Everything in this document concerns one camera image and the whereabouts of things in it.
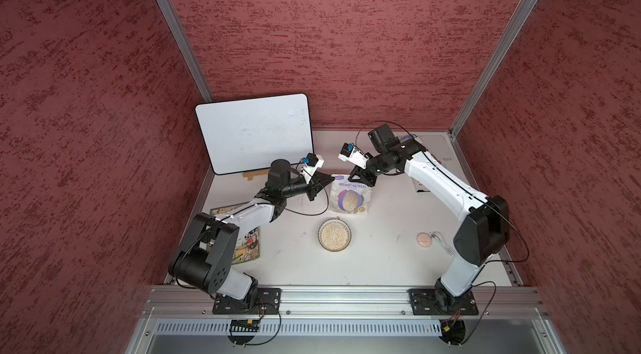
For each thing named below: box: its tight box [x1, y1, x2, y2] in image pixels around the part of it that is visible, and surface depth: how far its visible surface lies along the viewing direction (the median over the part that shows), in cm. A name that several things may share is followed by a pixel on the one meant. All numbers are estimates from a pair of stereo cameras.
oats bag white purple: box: [328, 173, 373, 216], surface depth 87 cm
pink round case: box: [416, 232, 433, 248], surface depth 88 cm
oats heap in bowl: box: [318, 218, 351, 251], surface depth 85 cm
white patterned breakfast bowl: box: [317, 217, 353, 253], surface depth 85 cm
